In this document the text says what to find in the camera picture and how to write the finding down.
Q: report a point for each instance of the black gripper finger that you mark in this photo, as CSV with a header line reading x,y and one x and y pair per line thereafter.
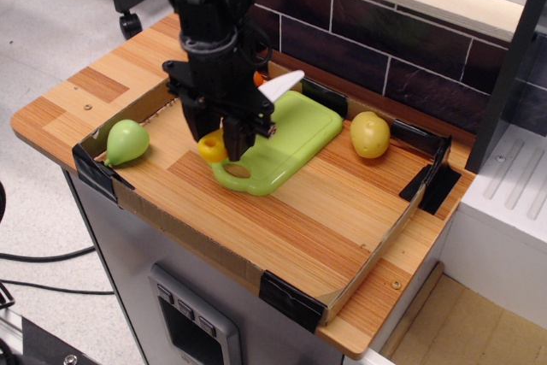
x,y
201,119
239,134

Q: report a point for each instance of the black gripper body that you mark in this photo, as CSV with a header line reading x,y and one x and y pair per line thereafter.
x,y
219,73

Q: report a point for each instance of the yellow-handled white toy knife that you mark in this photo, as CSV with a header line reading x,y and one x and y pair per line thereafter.
x,y
212,148

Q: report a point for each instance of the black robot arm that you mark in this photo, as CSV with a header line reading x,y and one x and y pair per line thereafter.
x,y
212,19

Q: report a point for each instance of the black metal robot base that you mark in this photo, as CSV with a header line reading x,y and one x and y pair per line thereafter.
x,y
24,342

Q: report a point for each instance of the green plastic cutting board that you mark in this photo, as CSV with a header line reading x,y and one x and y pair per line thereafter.
x,y
303,128

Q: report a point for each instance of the cardboard fence with black tape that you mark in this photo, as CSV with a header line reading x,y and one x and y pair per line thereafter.
x,y
333,248

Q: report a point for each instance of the orange toy carrot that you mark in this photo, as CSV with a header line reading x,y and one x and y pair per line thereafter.
x,y
258,79

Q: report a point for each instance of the green toy pear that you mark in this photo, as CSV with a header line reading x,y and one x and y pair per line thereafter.
x,y
127,141

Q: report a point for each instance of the yellow toy potato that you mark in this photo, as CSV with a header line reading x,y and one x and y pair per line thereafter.
x,y
370,135

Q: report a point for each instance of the grey toy oven front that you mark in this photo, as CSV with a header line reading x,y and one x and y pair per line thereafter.
x,y
198,331

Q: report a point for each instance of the white toy sink counter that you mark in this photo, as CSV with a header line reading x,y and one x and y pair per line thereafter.
x,y
496,244

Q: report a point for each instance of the dark vertical post right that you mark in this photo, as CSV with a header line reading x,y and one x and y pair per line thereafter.
x,y
508,89

